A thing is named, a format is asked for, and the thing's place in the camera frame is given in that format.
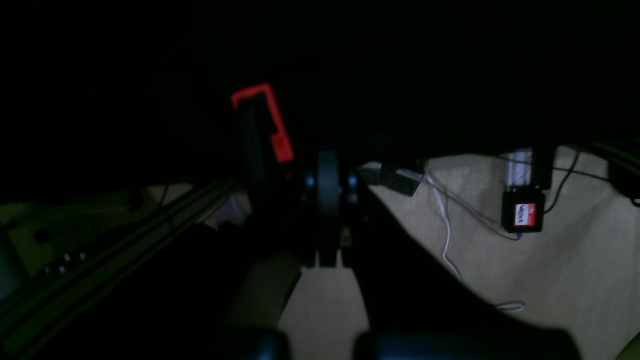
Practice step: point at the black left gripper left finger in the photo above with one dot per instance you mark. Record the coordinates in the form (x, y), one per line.
(206, 293)

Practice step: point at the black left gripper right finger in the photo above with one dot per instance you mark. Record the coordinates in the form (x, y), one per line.
(418, 310)

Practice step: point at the black power adapter brick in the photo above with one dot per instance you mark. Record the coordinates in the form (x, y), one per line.
(522, 210)

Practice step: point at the orange black clamp right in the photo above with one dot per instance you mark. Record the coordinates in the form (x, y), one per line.
(265, 141)

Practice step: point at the black table cloth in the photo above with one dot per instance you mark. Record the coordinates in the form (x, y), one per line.
(106, 95)

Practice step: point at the aluminium frame rail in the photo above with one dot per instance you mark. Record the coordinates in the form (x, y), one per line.
(31, 316)

